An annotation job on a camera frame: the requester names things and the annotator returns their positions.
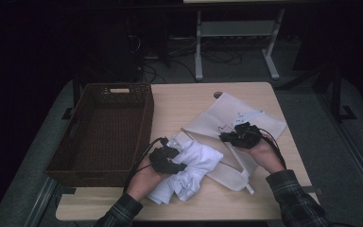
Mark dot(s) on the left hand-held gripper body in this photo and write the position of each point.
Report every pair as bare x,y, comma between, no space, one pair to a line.
162,159

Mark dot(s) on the white metal frame table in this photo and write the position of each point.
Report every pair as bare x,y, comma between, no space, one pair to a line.
236,28

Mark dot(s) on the white shirt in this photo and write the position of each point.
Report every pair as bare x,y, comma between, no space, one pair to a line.
195,167

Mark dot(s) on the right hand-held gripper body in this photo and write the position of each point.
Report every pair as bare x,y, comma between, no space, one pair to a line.
247,135

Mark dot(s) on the white mesh laundry bag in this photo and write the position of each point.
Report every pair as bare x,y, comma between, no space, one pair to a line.
220,113

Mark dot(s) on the person's left hand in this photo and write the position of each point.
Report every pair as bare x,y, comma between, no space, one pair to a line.
145,183

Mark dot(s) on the person's right hand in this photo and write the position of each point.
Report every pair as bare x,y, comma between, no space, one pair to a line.
264,156

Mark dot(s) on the brown woven basket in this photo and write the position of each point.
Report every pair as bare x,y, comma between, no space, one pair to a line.
107,138

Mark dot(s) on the aluminium floor rail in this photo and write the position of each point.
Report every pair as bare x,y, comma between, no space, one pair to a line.
353,151
41,201

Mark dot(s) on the black metal stand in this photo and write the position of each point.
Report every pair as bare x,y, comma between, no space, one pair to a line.
335,94

